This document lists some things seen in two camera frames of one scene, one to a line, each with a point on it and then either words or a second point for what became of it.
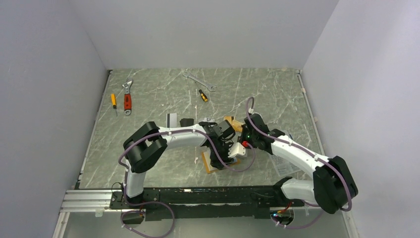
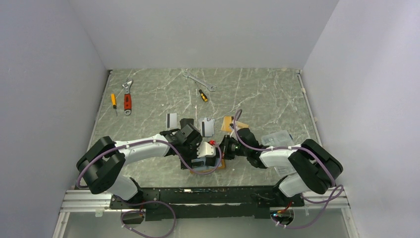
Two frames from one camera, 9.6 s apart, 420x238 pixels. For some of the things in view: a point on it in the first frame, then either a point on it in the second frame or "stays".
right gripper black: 244,130 to 224,147
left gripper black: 216,161 to 188,159
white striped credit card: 171,120 stays
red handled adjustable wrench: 128,98 stays
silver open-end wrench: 210,87 stays
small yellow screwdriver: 114,100 stays
